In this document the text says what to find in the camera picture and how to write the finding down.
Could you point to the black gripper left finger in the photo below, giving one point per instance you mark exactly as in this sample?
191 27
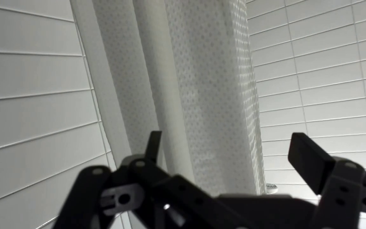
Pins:
141 187

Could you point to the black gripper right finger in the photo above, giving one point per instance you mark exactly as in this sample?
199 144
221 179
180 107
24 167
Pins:
340 182

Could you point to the white shower curtain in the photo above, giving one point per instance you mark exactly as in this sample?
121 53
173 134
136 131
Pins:
182 67

